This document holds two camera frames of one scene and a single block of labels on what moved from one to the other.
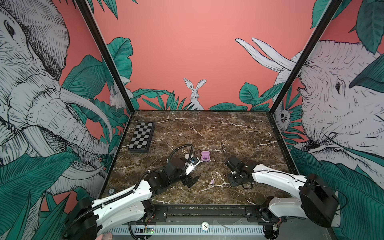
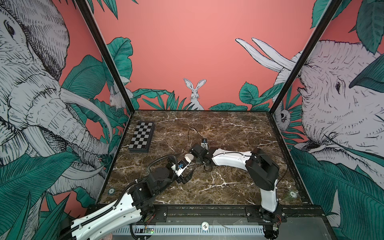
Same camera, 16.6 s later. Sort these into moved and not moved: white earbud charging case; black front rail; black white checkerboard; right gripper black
Moved: right gripper black
Not moved: black front rail; black white checkerboard; white earbud charging case
